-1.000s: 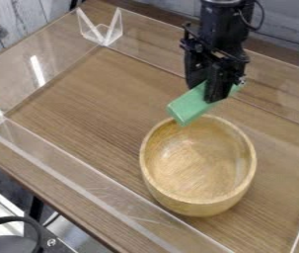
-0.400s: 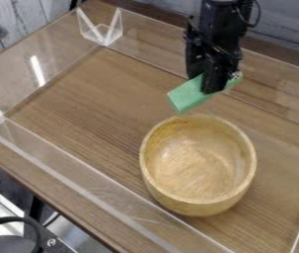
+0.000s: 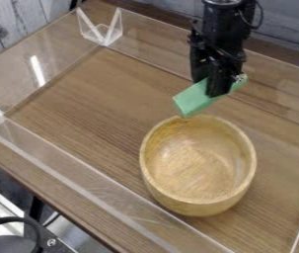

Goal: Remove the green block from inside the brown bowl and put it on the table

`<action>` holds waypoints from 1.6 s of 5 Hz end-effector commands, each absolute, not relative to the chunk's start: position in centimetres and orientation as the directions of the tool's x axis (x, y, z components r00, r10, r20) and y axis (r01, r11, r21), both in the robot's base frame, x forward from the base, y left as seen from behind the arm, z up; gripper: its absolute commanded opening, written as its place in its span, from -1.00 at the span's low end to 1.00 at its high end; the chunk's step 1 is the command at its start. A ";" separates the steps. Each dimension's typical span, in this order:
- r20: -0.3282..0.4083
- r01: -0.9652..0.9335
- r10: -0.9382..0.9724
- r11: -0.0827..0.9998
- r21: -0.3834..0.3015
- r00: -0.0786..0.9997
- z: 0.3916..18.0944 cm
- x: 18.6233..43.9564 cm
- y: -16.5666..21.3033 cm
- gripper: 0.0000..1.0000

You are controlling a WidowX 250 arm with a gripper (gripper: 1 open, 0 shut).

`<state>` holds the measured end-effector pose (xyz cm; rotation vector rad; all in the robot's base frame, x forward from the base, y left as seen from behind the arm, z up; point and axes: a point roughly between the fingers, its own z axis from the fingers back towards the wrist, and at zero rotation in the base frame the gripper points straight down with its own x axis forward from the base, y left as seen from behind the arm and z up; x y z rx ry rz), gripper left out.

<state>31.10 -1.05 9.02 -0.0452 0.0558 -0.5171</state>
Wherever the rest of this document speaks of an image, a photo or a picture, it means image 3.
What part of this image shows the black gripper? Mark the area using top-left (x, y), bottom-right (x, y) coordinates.
top-left (189, 0), bottom-right (257, 98)

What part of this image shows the green rectangular block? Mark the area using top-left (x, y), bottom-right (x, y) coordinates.
top-left (173, 74), bottom-right (249, 119)

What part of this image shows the brown wooden bowl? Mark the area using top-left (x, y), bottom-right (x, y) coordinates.
top-left (139, 115), bottom-right (257, 216)

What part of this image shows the black table leg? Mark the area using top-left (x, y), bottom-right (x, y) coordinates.
top-left (30, 197), bottom-right (46, 221)

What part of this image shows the black metal stand base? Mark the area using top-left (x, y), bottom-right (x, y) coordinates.
top-left (0, 232), bottom-right (79, 253)

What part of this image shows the clear acrylic corner bracket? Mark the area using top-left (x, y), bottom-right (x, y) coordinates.
top-left (75, 8), bottom-right (123, 46)

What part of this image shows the clear acrylic tray wall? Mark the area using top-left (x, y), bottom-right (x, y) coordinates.
top-left (0, 0), bottom-right (299, 253)

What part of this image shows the black cable lower left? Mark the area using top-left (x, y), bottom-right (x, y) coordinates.
top-left (0, 216), bottom-right (46, 253)

